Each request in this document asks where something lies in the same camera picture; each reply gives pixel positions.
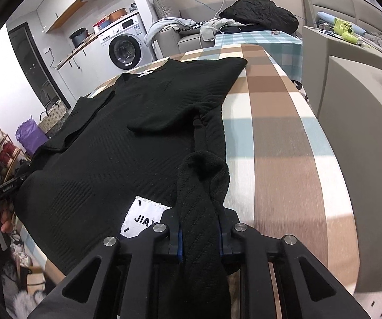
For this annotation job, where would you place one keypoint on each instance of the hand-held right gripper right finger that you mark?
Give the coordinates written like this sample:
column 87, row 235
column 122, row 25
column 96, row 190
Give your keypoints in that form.
column 220, row 239

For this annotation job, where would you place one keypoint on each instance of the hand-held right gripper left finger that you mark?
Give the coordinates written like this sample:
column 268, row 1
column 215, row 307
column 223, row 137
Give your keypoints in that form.
column 179, row 242

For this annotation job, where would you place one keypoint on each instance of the black knit sweater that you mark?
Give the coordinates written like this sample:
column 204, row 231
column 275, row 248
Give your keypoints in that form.
column 127, row 139

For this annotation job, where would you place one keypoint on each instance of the white clothes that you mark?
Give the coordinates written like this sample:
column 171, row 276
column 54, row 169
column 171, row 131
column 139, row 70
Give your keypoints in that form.
column 164, row 28

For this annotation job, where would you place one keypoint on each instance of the person's left hand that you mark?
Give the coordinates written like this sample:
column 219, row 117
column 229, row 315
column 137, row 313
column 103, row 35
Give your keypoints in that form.
column 4, row 224

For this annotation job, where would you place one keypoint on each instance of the purple bag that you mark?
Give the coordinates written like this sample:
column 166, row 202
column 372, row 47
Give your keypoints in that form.
column 31, row 136

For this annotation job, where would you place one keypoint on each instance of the woven laundry basket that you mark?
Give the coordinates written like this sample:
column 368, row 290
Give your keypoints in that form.
column 54, row 119

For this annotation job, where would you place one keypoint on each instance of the brown blue checked tablecloth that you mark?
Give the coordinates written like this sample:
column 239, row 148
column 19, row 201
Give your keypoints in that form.
column 277, row 156

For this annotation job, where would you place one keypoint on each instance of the white fluffy cloth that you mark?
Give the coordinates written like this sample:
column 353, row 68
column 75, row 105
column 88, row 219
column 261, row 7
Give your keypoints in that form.
column 24, row 305

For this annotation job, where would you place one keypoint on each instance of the white base cabinets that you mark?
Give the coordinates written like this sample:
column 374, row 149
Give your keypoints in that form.
column 78, row 63

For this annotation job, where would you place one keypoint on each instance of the black cooking pot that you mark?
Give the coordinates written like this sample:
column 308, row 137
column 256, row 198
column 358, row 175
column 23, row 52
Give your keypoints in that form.
column 78, row 38

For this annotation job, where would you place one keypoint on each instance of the white washing machine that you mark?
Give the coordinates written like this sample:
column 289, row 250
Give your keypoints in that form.
column 124, row 50

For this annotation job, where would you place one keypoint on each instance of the red storage box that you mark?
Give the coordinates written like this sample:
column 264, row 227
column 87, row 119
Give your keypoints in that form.
column 101, row 25

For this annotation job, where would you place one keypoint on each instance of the grey sofa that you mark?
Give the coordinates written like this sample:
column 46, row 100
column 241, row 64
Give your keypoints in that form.
column 191, row 41

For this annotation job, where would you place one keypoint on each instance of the light blue checked tablecloth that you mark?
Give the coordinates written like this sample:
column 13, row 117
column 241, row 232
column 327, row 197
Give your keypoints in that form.
column 260, row 40

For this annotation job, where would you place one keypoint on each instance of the low grey cabinet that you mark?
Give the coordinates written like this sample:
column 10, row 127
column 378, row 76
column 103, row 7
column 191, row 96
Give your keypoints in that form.
column 327, row 63

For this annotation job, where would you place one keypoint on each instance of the copper cooking pot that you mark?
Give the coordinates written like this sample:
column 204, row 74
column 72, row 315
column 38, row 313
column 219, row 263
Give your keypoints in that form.
column 117, row 14

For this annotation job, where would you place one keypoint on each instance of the light grey garment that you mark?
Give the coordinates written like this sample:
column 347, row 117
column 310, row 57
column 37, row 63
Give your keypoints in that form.
column 210, row 26

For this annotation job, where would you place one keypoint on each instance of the houndstooth cushion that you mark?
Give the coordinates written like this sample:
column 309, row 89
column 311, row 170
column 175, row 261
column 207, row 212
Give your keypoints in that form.
column 191, row 27

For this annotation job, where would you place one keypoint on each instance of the black puffer jacket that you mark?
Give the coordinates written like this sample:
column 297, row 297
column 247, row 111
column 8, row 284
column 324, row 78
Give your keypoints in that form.
column 260, row 13

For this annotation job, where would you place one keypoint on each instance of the grey sofa cushion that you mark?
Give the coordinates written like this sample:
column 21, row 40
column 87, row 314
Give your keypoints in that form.
column 162, row 10

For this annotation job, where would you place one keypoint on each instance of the green toy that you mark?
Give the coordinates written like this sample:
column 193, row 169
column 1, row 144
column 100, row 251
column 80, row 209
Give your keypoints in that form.
column 343, row 28

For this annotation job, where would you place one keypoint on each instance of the blue pillow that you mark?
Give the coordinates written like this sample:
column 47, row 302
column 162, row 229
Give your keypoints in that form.
column 327, row 17

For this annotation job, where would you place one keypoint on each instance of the grey blanket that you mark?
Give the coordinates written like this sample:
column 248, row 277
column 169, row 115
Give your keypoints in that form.
column 377, row 40

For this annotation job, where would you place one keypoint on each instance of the grey bed headboard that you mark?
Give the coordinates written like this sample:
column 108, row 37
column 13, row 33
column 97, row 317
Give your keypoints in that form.
column 340, row 0

